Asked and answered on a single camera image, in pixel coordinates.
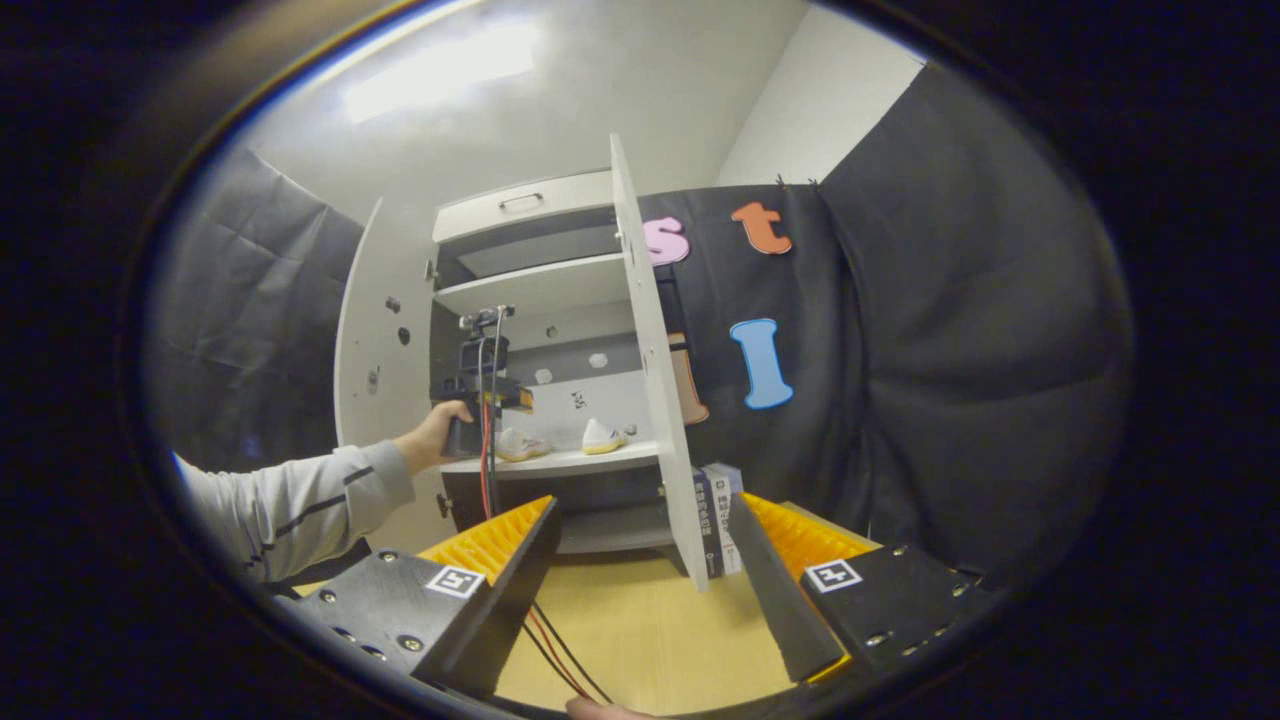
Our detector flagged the red cable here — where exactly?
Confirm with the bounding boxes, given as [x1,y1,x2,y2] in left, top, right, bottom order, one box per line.
[476,340,593,703]

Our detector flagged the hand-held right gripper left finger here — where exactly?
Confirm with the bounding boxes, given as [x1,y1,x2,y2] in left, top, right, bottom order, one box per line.
[275,493,563,701]

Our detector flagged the white canvas shoe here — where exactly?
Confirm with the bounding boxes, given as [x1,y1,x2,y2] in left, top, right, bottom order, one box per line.
[582,418,633,456]
[495,428,551,463]

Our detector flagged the white book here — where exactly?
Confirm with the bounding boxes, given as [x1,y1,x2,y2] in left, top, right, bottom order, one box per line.
[703,462,746,576]

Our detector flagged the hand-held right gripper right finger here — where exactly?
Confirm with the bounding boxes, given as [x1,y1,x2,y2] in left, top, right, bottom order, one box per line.
[727,490,1001,686]

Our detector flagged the white and grey shoe cabinet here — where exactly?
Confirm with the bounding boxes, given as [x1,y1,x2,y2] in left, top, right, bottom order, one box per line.
[428,170,691,556]

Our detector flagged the white cabinet drawer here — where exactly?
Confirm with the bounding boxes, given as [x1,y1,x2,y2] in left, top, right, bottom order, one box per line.
[432,170,616,244]

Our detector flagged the white cabinet door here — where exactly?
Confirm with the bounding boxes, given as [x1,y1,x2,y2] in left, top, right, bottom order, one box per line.
[333,197,461,556]
[608,133,711,593]

